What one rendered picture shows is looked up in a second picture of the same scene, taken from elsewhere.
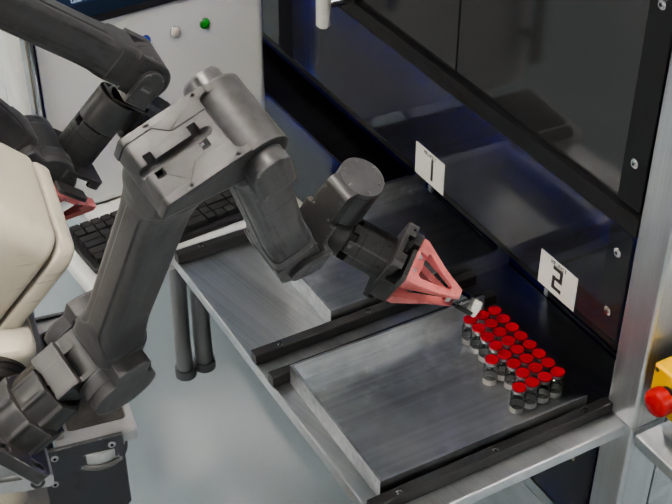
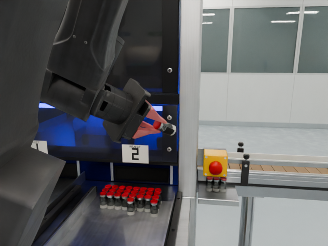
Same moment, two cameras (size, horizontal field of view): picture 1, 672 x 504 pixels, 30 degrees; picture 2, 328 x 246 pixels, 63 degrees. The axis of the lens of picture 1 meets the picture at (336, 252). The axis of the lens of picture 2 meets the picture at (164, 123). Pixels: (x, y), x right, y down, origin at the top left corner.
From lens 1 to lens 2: 1.23 m
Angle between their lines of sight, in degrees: 52
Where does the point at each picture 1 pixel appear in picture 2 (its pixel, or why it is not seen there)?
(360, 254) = (116, 99)
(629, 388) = (190, 178)
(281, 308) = not seen: outside the picture
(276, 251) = (108, 47)
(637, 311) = (187, 138)
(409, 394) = (104, 239)
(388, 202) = not seen: hidden behind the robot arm
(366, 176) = not seen: hidden behind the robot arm
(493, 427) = (155, 226)
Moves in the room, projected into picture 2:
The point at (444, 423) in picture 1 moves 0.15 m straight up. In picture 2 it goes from (135, 238) to (133, 182)
